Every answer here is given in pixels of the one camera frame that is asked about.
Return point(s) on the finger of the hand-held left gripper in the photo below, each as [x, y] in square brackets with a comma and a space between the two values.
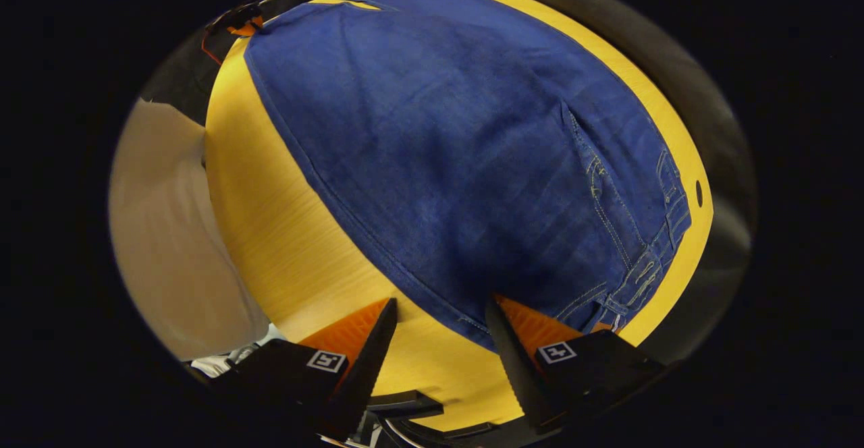
[236, 17]

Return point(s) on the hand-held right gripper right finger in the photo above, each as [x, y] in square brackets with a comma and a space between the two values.
[516, 367]

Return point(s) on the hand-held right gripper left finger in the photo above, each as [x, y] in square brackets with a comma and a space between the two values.
[371, 360]

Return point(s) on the blue denim jeans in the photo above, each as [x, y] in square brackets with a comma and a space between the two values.
[439, 164]

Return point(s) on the small white object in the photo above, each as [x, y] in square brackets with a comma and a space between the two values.
[219, 364]

